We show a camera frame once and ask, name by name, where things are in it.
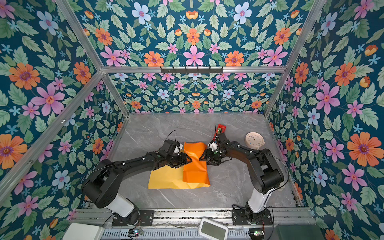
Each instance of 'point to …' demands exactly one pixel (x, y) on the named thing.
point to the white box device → (83, 231)
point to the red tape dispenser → (221, 129)
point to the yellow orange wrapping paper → (193, 175)
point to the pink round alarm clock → (254, 140)
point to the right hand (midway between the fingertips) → (203, 160)
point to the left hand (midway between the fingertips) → (192, 159)
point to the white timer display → (212, 230)
